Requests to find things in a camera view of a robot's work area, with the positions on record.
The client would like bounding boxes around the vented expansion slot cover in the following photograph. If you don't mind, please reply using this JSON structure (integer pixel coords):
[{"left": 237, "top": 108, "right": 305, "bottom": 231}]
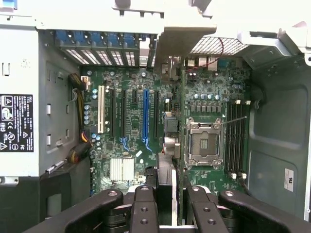
[
  {"left": 107, "top": 32, "right": 126, "bottom": 67},
  {"left": 92, "top": 32, "right": 112, "bottom": 66},
  {"left": 75, "top": 31, "right": 97, "bottom": 66},
  {"left": 122, "top": 33, "right": 141, "bottom": 67},
  {"left": 55, "top": 31, "right": 81, "bottom": 66}
]

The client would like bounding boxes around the thin metal locking lever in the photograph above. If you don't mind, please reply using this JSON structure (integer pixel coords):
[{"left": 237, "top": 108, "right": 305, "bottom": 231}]
[{"left": 220, "top": 116, "right": 248, "bottom": 127}]

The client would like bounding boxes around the black-and-white rating label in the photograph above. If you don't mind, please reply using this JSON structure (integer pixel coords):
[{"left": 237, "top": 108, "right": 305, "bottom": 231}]
[{"left": 0, "top": 94, "right": 34, "bottom": 153}]

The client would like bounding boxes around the white finned chipset heatsink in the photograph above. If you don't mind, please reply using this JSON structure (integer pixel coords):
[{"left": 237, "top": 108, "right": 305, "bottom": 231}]
[{"left": 110, "top": 157, "right": 135, "bottom": 182}]

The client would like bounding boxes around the silver CPU socket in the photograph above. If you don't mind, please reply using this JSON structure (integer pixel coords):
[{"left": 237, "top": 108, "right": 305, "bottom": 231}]
[{"left": 184, "top": 117, "right": 225, "bottom": 170}]

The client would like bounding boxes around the grey metal PC case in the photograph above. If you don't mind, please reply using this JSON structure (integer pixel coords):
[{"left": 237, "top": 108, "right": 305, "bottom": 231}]
[{"left": 0, "top": 0, "right": 311, "bottom": 233}]

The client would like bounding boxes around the green motherboard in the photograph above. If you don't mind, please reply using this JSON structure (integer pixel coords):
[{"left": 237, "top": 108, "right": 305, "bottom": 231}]
[{"left": 81, "top": 64, "right": 252, "bottom": 198}]

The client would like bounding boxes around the white sticker on case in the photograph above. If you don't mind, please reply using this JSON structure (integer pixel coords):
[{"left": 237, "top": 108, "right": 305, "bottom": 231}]
[{"left": 284, "top": 167, "right": 295, "bottom": 192}]

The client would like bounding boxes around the blue expansion slot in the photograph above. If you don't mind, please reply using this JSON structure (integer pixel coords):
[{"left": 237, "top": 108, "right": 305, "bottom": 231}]
[{"left": 142, "top": 89, "right": 150, "bottom": 143}]

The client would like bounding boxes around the grey power supply unit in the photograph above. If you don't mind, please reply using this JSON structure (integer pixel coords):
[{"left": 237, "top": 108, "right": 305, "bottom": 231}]
[{"left": 0, "top": 14, "right": 41, "bottom": 178}]

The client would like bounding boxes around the yellow and black wire bundle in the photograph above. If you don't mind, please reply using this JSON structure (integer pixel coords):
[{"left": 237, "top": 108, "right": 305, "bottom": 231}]
[{"left": 67, "top": 72, "right": 92, "bottom": 166}]

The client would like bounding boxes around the white expansion slot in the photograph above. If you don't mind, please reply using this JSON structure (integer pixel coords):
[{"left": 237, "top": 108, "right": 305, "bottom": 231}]
[{"left": 97, "top": 84, "right": 105, "bottom": 133}]

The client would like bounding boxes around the long black expansion slot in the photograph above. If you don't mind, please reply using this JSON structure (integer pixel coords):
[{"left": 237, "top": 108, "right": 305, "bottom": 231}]
[
  {"left": 153, "top": 90, "right": 160, "bottom": 139},
  {"left": 110, "top": 88, "right": 117, "bottom": 138},
  {"left": 120, "top": 89, "right": 127, "bottom": 138}
]

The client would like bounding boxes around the thin red wire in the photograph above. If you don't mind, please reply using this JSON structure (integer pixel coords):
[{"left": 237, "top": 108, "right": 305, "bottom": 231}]
[{"left": 186, "top": 37, "right": 225, "bottom": 71}]

